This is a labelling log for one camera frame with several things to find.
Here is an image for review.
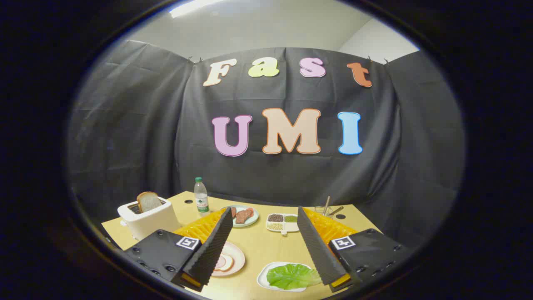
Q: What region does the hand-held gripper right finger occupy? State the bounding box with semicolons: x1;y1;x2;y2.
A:
296;206;413;292

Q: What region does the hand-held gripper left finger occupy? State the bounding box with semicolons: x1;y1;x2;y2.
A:
124;207;234;292

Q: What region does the green lettuce leaf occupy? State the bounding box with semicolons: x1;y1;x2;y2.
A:
266;263;322;291

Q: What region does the white bread slice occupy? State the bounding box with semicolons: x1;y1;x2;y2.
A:
137;192;163;213

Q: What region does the round ham slice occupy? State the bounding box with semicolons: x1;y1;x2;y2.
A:
214;254;235;273

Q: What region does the pink plate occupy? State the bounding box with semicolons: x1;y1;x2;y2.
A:
212;241;246;277

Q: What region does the white divided dish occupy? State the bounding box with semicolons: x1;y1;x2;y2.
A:
266;213;300;235

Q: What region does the light blue plate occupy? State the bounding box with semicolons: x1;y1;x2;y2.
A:
219;205;259;228

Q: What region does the clear plastic water bottle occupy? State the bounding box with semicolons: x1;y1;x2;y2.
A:
194;177;210;216

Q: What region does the white plate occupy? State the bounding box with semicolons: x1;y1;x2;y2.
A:
257;261;323;293

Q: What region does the white toaster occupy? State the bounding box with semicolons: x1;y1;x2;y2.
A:
117;197;182;241

